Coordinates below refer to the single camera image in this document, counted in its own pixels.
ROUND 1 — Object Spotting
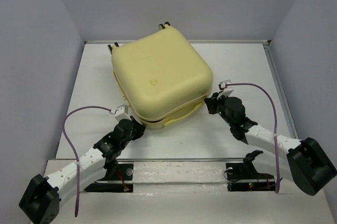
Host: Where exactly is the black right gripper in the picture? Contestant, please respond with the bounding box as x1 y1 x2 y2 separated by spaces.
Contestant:
203 91 234 126

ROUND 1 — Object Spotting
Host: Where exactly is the yellow hard-shell suitcase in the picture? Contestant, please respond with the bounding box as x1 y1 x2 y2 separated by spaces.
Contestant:
108 22 213 130

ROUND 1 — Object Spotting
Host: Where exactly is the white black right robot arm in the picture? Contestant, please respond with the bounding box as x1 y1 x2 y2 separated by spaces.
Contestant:
204 92 336 196

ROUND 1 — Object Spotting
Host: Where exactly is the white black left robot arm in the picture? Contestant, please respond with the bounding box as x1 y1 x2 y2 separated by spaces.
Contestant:
18 117 145 223

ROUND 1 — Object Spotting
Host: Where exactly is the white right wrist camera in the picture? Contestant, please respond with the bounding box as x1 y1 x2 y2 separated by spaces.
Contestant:
217 80 234 100

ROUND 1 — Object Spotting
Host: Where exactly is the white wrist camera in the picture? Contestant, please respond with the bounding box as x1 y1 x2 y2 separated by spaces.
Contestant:
217 80 234 100
114 104 130 121

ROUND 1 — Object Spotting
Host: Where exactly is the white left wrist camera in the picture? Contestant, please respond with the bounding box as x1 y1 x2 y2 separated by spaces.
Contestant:
114 104 130 121

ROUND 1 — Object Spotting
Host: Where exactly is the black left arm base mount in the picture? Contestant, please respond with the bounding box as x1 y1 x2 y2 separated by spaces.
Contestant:
84 162 134 193

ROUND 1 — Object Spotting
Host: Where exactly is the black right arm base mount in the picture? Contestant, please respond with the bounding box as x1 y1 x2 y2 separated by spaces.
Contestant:
223 150 276 192

